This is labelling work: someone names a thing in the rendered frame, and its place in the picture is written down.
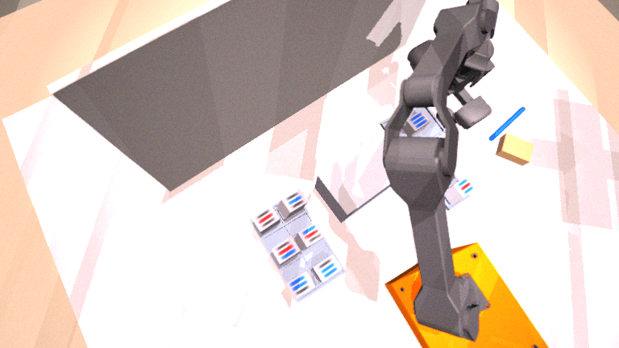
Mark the blue rod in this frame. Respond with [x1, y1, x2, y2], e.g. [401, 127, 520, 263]
[489, 107, 526, 141]

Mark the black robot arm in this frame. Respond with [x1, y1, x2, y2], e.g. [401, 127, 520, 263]
[383, 0, 500, 342]

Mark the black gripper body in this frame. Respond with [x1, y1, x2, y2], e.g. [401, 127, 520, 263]
[406, 39, 492, 129]

